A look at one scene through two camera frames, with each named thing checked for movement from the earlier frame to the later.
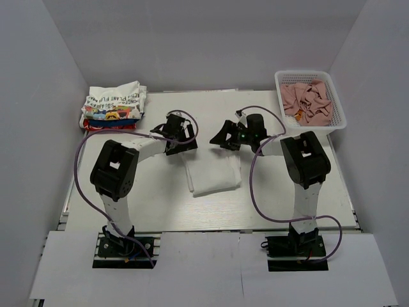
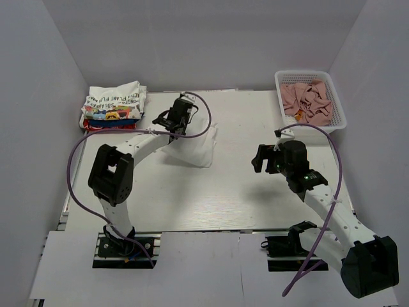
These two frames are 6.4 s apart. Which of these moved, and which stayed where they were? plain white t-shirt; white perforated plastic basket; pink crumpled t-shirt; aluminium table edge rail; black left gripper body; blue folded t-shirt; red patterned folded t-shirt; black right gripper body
Moved: black left gripper body; black right gripper body; plain white t-shirt
Stayed: blue folded t-shirt; pink crumpled t-shirt; aluminium table edge rail; red patterned folded t-shirt; white perforated plastic basket
